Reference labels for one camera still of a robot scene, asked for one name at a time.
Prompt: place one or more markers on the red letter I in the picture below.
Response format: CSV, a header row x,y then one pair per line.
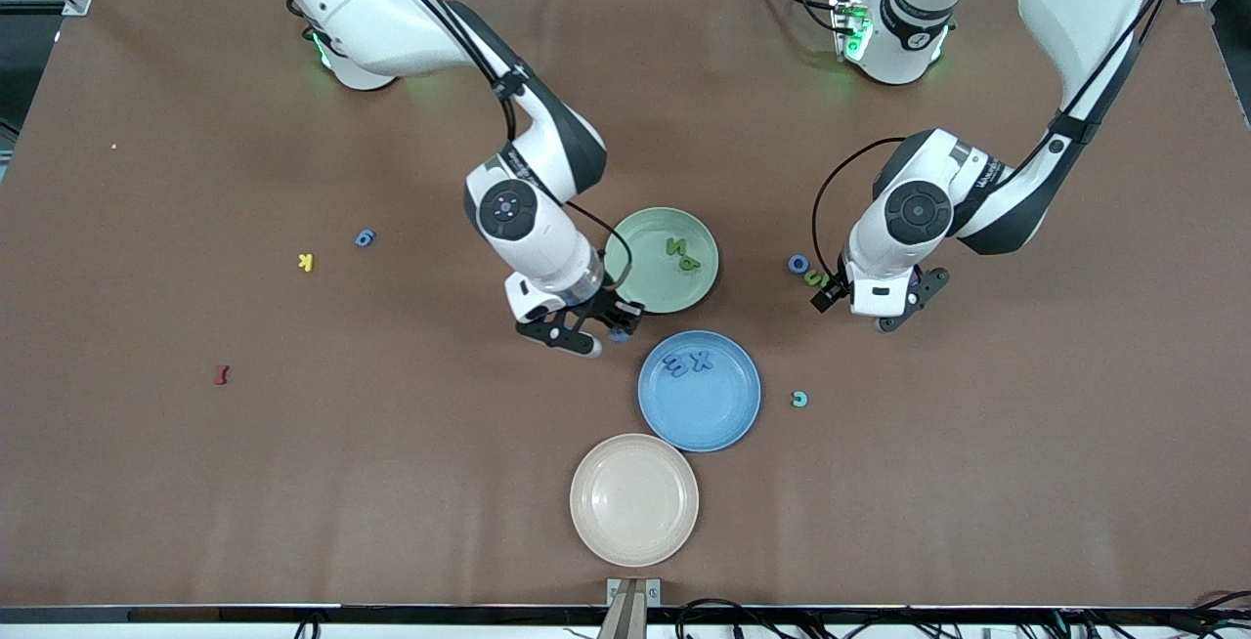
x,y
221,374

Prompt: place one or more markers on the blue plate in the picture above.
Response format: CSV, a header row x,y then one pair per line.
x,y
699,409

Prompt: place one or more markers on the light green plate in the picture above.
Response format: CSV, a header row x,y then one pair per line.
x,y
655,277

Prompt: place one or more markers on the blue letter O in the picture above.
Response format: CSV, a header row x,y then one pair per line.
x,y
793,260

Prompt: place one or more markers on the beige plate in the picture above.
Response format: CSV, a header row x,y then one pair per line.
x,y
633,500

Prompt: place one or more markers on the green letter N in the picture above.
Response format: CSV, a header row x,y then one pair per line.
x,y
675,247

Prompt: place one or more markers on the blue letter m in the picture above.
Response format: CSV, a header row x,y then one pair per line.
x,y
675,365

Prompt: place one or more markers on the brown table cover sheet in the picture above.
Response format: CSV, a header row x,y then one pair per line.
x,y
195,522

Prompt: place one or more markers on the blue letter G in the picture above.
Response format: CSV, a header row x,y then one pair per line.
x,y
619,335

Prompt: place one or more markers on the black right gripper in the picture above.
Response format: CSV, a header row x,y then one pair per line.
x,y
607,306

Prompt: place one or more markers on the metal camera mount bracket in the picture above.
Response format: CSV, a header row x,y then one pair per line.
x,y
633,610

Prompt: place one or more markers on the green letter p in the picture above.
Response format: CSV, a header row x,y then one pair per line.
x,y
690,265

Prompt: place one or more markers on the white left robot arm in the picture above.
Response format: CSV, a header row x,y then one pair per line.
x,y
1075,4

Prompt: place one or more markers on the blue plus sign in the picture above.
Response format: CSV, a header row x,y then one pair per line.
x,y
702,361

